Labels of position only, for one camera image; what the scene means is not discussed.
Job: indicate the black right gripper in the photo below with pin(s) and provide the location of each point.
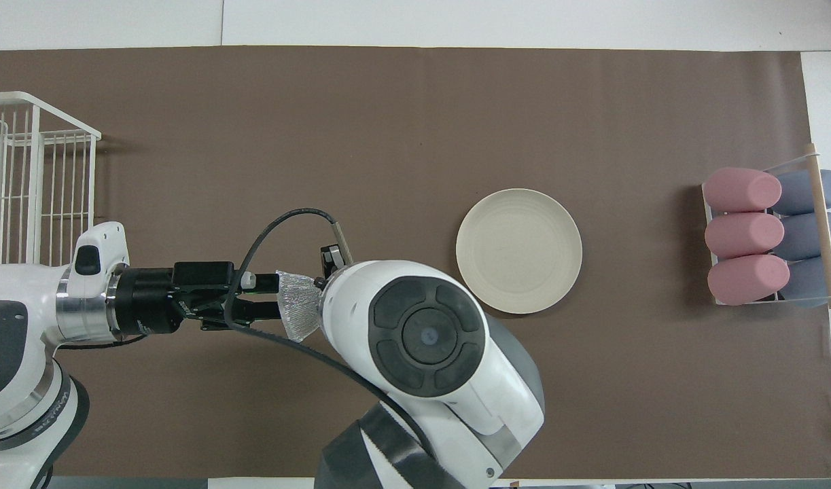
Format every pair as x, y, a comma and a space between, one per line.
330, 261

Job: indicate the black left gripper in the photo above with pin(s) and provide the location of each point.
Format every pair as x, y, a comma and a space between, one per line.
150, 302

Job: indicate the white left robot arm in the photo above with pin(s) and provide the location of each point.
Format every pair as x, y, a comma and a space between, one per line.
21, 326

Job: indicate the cream round plate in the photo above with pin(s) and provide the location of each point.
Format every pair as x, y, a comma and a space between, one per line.
518, 251

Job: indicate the brown table mat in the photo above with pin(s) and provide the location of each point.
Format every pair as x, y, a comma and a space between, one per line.
388, 136

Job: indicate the pink plastic cup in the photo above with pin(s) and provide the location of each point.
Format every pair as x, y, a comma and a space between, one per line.
741, 190
748, 280
745, 236

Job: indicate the blue plastic cup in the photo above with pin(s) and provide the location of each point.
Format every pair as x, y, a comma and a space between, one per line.
802, 236
799, 192
806, 282

